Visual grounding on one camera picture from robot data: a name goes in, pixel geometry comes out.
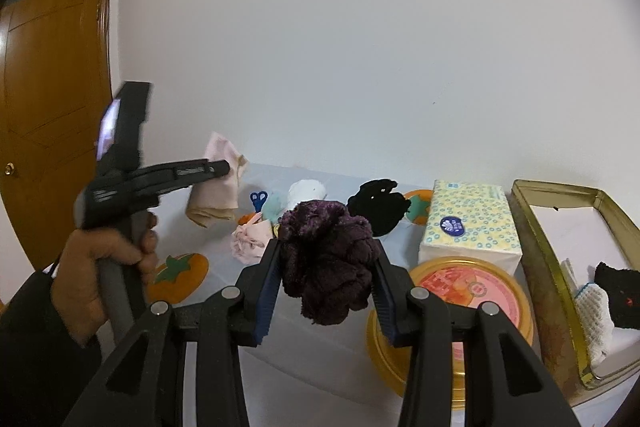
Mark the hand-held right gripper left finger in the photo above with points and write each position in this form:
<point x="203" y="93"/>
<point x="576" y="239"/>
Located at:
<point x="265" y="292"/>

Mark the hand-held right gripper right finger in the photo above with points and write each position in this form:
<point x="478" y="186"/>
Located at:
<point x="385" y="307"/>

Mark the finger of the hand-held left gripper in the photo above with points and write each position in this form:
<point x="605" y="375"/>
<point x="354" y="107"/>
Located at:
<point x="200" y="171"/>

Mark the pink beige sock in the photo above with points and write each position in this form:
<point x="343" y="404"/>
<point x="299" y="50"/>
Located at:
<point x="215" y="202"/>

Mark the dark purple fuzzy cloth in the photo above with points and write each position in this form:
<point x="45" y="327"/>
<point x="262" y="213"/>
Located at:
<point x="325" y="257"/>

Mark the mint green soft toy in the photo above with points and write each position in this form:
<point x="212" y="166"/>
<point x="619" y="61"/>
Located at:
<point x="274" y="209"/>

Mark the plain black cloth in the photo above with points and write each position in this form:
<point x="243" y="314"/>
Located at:
<point x="375" y="207"/>

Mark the rectangular gold tin box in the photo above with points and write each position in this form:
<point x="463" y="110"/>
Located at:
<point x="540" y="282"/>

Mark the person's left forearm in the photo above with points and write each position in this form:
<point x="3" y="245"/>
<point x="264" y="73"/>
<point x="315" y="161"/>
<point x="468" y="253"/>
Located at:
<point x="30" y="357"/>

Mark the person's left hand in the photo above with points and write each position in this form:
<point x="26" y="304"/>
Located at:
<point x="85" y="277"/>

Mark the small blue scissors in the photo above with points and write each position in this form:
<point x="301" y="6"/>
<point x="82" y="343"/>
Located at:
<point x="258" y="199"/>

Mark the round gold tin pink lid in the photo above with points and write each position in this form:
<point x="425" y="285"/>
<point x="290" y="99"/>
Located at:
<point x="445" y="279"/>

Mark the brown wooden door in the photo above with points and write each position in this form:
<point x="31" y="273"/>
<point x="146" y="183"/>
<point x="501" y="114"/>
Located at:
<point x="50" y="82"/>

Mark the white fluffy cloth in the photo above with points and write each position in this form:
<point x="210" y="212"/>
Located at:
<point x="305" y="193"/>

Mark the yellow patterned tissue pack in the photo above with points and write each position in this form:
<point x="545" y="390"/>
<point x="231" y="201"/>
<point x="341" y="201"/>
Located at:
<point x="470" y="227"/>

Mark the brass door knob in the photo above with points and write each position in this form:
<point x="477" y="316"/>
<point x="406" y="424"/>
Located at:
<point x="9" y="168"/>

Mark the white knitted cloth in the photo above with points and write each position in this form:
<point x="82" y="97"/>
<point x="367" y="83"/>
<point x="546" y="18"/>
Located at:
<point x="592" y="317"/>

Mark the black cloth with red marks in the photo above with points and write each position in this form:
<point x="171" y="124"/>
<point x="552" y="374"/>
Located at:
<point x="620" y="292"/>

